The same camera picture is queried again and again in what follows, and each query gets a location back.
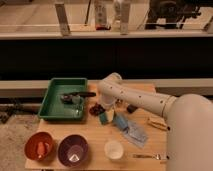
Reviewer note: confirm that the orange carrot piece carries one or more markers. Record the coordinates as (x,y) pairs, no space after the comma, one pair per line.
(41,149)

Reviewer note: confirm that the black rectangular block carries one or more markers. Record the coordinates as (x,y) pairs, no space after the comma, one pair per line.
(131,109)

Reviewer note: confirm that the silver fork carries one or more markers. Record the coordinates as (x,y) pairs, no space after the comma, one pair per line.
(157,156)

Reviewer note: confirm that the white red carton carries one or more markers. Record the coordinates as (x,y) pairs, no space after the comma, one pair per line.
(100,15)

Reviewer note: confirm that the teal green sponge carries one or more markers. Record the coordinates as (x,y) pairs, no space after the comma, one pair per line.
(106,117)

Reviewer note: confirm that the black machine in background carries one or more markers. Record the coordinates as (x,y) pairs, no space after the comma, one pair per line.
(175,12)

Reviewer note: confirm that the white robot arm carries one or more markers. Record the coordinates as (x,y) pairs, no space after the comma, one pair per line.
(189,120)

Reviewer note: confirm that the black handled ladle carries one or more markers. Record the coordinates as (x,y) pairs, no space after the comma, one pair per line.
(75,97)

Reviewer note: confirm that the blue grey cloth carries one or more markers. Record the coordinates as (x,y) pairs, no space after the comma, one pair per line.
(135,134)

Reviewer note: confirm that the purple bowl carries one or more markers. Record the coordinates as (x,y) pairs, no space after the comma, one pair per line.
(73,150)

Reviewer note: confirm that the banana peel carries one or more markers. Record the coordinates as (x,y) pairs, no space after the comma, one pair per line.
(157,123)

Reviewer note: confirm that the green plastic tray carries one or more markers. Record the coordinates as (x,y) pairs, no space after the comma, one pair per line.
(59,104)

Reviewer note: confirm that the white cup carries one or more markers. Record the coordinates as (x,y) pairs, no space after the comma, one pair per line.
(113,150)

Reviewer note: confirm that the bunch of dark grapes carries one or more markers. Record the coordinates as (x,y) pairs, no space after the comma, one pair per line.
(96,110)

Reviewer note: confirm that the blue plastic cup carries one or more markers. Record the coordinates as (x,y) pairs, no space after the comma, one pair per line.
(120,122)

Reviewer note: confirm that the red bowl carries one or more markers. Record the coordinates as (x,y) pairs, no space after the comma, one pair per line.
(31,146)

